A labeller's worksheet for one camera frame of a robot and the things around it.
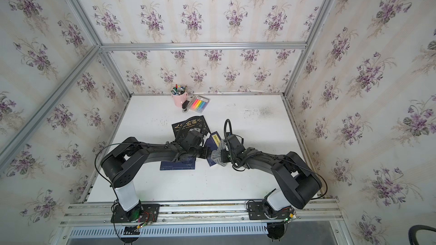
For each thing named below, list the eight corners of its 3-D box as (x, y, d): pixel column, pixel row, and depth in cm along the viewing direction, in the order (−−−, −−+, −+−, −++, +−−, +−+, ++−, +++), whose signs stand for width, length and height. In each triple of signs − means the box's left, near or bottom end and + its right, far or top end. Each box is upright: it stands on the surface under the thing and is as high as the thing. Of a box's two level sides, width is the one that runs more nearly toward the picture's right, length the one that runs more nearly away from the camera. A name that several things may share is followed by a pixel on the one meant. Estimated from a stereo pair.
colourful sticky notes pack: (189, 110, 115) (188, 108, 113) (197, 97, 123) (196, 95, 121) (201, 113, 113) (201, 111, 111) (208, 100, 121) (208, 98, 119)
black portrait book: (176, 144, 97) (176, 142, 95) (172, 126, 105) (171, 124, 104) (210, 133, 102) (210, 132, 100) (203, 116, 110) (203, 114, 108)
